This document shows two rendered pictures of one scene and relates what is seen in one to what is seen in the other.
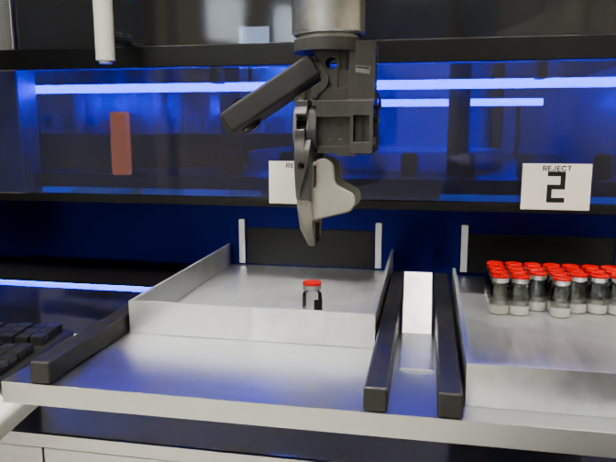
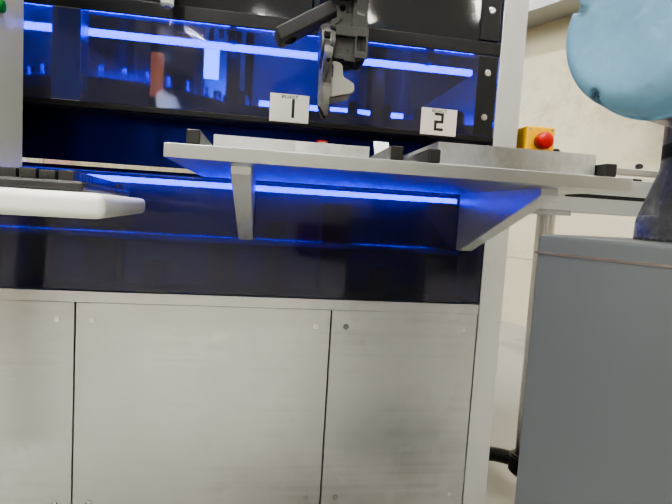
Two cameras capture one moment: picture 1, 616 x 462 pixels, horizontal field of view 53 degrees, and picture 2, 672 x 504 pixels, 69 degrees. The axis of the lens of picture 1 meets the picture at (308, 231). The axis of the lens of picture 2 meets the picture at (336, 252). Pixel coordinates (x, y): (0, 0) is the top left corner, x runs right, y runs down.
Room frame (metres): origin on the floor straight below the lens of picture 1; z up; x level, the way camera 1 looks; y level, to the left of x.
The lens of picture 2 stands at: (-0.20, 0.26, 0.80)
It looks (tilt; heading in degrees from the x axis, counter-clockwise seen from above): 4 degrees down; 341
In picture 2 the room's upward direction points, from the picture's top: 3 degrees clockwise
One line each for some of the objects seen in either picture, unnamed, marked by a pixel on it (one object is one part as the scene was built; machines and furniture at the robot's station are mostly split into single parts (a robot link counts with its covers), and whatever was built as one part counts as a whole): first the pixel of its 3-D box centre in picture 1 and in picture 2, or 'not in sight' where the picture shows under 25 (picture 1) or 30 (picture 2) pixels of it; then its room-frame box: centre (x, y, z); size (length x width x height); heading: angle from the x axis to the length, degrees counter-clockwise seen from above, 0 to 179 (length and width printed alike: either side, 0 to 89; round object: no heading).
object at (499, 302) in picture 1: (500, 293); not in sight; (0.70, -0.22, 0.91); 0.02 x 0.02 x 0.05
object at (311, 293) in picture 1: (312, 302); not in sight; (0.67, 0.00, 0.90); 0.02 x 0.02 x 0.04
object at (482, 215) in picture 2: not in sight; (498, 224); (0.62, -0.37, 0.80); 0.34 x 0.03 x 0.13; 169
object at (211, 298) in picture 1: (284, 283); (288, 161); (0.78, 0.03, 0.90); 0.34 x 0.26 x 0.04; 169
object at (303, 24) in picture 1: (328, 20); not in sight; (0.67, -0.02, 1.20); 0.08 x 0.08 x 0.05
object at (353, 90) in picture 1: (335, 100); (341, 31); (0.66, -0.03, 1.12); 0.09 x 0.08 x 0.12; 79
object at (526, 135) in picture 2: not in sight; (532, 143); (0.78, -0.57, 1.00); 0.08 x 0.07 x 0.07; 169
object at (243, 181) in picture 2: not in sight; (244, 209); (0.71, 0.12, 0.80); 0.34 x 0.03 x 0.13; 169
